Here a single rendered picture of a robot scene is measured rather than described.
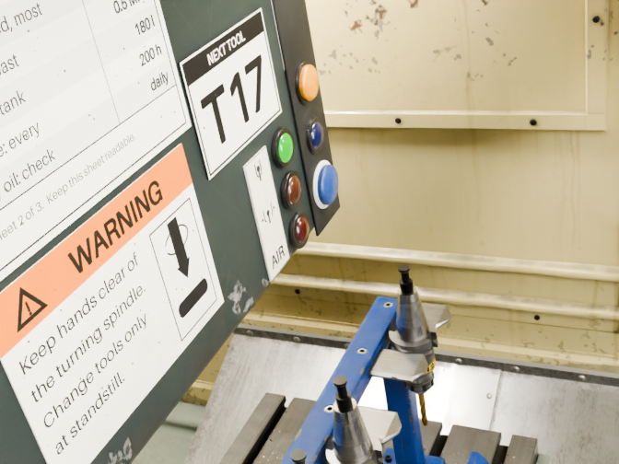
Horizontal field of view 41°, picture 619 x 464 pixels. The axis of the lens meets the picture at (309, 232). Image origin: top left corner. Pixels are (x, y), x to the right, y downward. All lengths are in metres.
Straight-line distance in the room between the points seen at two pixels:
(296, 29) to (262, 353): 1.26
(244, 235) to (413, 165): 0.92
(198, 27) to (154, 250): 0.13
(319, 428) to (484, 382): 0.67
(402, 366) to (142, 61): 0.71
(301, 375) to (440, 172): 0.55
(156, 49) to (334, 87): 0.98
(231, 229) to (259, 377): 1.25
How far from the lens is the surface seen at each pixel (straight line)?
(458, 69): 1.32
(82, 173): 0.39
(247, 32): 0.51
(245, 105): 0.51
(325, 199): 0.60
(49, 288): 0.38
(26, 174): 0.36
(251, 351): 1.78
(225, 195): 0.49
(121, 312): 0.42
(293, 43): 0.56
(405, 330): 1.08
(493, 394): 1.59
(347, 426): 0.91
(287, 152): 0.55
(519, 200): 1.40
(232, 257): 0.50
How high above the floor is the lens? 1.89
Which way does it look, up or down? 29 degrees down
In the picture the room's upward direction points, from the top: 11 degrees counter-clockwise
